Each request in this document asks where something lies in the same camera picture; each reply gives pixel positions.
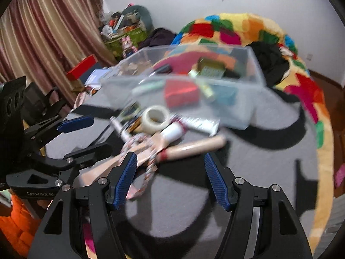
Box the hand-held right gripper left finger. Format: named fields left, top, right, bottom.
left=28, top=151, right=138, bottom=259

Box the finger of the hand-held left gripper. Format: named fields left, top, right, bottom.
left=24, top=115, right=94, bottom=152
left=5, top=144, right=113, bottom=201

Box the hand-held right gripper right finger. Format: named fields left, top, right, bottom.
left=203, top=152, right=315, bottom=259

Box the wooden rolling pin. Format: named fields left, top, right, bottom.
left=161, top=134, right=227, bottom=163

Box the clear plastic storage box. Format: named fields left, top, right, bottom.
left=100, top=46, right=268, bottom=130

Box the grey bed sheet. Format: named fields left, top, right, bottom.
left=44, top=86, right=322, bottom=259

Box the white paper booklet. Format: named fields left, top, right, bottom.
left=84, top=68, right=111, bottom=86

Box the dark flat packet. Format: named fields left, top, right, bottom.
left=110, top=102, right=144, bottom=133

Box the flat red box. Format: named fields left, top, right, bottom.
left=66, top=54, right=98, bottom=82

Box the silver tube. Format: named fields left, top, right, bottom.
left=175, top=114, right=219, bottom=137

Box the clear tape roll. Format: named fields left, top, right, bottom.
left=141, top=105, right=171, bottom=134

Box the teal packet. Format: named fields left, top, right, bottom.
left=212, top=86, right=238, bottom=106

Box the striped pink curtain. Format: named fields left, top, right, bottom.
left=0, top=0, right=117, bottom=107

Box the green box of clutter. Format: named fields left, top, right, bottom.
left=103, top=27, right=148, bottom=58

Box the small glass bottle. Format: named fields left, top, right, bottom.
left=188, top=69, right=214, bottom=98

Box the orange cloth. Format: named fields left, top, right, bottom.
left=0, top=194, right=42, bottom=257

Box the black marker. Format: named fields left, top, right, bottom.
left=153, top=64, right=172, bottom=74

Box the dark purple clothing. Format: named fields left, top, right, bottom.
left=140, top=27, right=177, bottom=48

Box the pink cloth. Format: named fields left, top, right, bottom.
left=334, top=164, right=345, bottom=189

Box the colourful patchwork blanket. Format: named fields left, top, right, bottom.
left=172, top=12, right=335, bottom=250

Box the grey round cushion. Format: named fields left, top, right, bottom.
left=122, top=5, right=155, bottom=32

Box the black clothing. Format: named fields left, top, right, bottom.
left=248, top=41, right=291, bottom=87

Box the braided rope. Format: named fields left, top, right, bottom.
left=121, top=133, right=160, bottom=196

